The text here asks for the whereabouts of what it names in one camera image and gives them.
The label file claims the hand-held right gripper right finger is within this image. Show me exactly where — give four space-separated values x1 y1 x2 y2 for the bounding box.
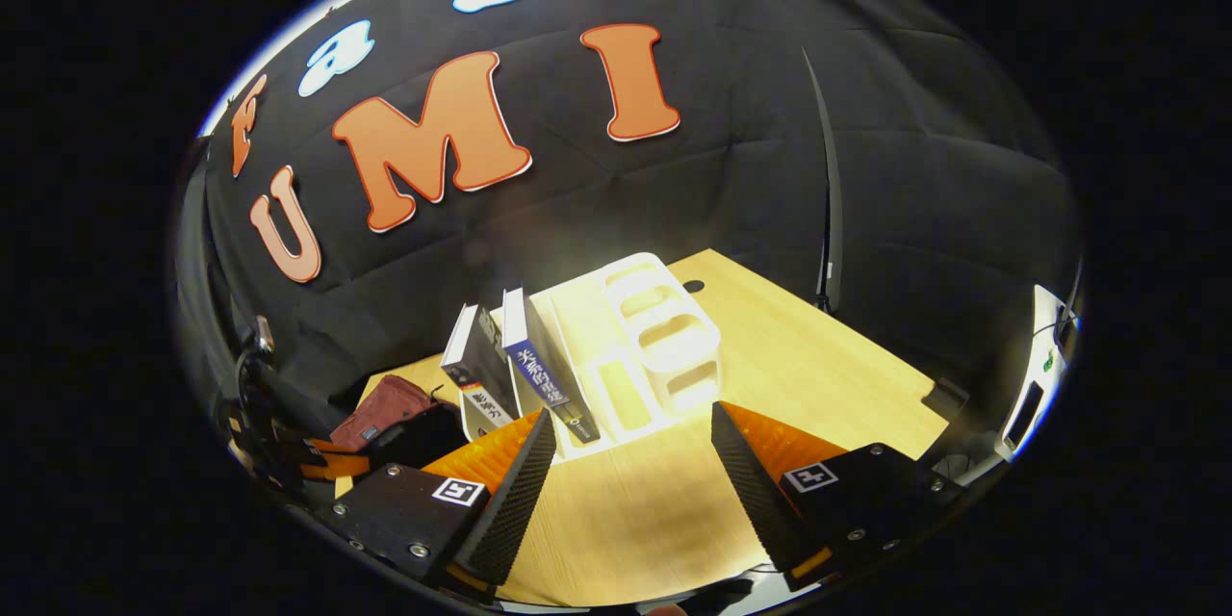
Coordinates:
710 401 963 593

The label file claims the black and white portrait book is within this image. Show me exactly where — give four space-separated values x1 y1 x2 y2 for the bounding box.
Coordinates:
441 303 521 449

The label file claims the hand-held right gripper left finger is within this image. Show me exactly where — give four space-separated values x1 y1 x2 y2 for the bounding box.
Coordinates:
322 407 559 598

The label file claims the white bookshelf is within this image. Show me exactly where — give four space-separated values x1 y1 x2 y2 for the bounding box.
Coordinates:
491 252 723 463

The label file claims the black table clamp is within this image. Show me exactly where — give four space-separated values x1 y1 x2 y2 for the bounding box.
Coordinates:
924 375 971 420

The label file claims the white device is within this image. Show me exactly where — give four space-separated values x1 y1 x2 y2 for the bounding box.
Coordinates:
996 284 1071 461

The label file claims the blue cover book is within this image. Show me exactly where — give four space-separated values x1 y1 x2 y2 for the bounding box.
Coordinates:
500 287 603 446

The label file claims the black curved pole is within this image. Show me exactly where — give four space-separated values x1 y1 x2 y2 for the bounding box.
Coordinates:
802 48 845 314

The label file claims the maroon schoolbag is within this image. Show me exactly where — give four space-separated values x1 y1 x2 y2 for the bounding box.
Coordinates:
330 375 473 473

